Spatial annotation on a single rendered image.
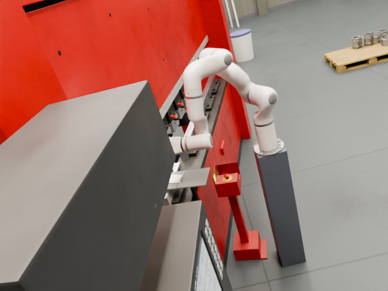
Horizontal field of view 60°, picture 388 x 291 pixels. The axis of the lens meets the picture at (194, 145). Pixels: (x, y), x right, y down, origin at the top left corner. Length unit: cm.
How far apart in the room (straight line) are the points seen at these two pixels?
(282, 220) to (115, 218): 203
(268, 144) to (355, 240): 117
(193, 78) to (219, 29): 226
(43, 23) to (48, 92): 47
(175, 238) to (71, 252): 45
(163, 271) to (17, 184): 38
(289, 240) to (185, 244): 185
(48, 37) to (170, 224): 84
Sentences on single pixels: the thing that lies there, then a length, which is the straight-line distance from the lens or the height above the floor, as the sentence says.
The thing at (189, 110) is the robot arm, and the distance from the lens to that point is 173.
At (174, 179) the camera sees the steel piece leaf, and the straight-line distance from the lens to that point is 213.
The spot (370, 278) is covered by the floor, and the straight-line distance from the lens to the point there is 271.
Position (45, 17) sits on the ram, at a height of 211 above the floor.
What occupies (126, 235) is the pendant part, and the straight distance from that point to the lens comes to 50.
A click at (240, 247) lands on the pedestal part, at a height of 12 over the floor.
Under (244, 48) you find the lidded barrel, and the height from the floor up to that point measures 29.
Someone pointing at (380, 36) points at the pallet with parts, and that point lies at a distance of 659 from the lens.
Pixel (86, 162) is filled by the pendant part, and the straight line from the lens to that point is 46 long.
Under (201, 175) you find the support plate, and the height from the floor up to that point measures 100.
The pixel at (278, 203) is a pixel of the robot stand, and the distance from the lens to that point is 234.
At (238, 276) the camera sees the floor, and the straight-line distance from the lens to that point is 278.
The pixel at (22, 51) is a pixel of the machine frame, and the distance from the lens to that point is 92.
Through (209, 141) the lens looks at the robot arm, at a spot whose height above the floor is 131.
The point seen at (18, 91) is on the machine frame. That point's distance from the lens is 87.
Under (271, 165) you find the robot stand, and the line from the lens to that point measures 215.
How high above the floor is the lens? 213
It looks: 28 degrees down
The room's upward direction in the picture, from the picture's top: 18 degrees counter-clockwise
